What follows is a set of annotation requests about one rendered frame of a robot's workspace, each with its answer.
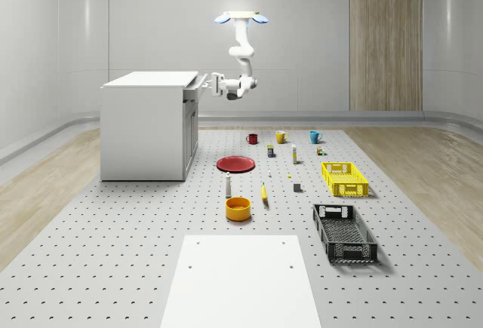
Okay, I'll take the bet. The white cabinet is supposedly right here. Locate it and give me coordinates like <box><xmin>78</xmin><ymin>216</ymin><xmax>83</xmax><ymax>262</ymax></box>
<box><xmin>100</xmin><ymin>71</ymin><xmax>200</xmax><ymax>182</ymax></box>

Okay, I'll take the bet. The dark grey basket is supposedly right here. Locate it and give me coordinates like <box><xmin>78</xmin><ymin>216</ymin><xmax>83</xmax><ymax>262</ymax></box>
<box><xmin>312</xmin><ymin>204</ymin><xmax>379</xmax><ymax>264</ymax></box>

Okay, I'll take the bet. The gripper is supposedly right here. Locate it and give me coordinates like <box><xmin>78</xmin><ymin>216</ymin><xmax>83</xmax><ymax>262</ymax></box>
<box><xmin>206</xmin><ymin>72</ymin><xmax>226</xmax><ymax>98</ymax></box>

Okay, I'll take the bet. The white board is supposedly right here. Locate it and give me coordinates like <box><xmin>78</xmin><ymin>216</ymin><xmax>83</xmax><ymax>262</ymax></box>
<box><xmin>160</xmin><ymin>235</ymin><xmax>323</xmax><ymax>328</ymax></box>

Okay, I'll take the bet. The red plate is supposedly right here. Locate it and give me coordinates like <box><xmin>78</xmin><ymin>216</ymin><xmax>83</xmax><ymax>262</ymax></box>
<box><xmin>216</xmin><ymin>155</ymin><xmax>257</xmax><ymax>174</ymax></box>

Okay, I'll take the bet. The yellow bowl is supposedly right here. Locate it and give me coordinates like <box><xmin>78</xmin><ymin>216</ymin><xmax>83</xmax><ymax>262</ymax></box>
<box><xmin>225</xmin><ymin>196</ymin><xmax>252</xmax><ymax>222</ymax></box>

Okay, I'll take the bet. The white drawer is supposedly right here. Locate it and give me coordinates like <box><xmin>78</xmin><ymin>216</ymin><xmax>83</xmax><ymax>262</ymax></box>
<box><xmin>182</xmin><ymin>72</ymin><xmax>210</xmax><ymax>104</ymax></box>

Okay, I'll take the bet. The yellow basket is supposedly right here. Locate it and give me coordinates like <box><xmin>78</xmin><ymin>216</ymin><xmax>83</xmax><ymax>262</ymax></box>
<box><xmin>321</xmin><ymin>161</ymin><xmax>370</xmax><ymax>198</ymax></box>

